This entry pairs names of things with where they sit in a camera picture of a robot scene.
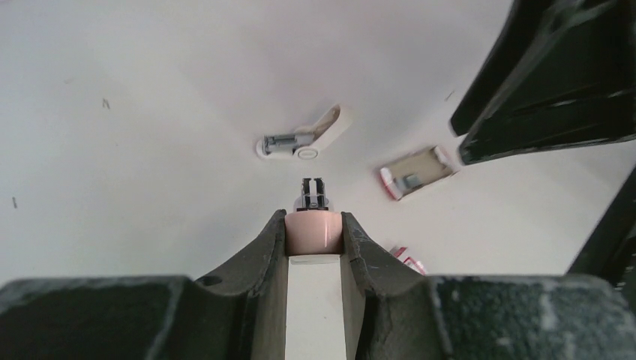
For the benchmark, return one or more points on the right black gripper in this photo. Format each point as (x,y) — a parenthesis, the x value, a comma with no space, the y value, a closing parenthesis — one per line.
(611,238)

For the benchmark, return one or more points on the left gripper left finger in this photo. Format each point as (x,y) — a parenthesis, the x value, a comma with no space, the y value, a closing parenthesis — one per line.
(236,311)

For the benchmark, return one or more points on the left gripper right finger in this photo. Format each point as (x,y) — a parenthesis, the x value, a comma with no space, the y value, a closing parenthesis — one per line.
(393,312)

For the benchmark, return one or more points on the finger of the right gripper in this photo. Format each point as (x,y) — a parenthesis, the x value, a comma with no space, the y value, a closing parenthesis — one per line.
(528,21)

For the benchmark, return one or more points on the red white staple box sleeve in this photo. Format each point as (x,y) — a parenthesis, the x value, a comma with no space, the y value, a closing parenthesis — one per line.
(405,256)

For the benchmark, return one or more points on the pink white stapler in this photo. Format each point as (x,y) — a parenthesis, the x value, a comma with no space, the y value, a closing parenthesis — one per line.
(305,317)

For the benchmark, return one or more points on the grey staple strip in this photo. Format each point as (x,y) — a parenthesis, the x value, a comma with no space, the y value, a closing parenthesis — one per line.
(411,182)

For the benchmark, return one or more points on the cardboard staple box tray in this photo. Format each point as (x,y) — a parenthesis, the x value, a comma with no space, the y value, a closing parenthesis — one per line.
(432,165)

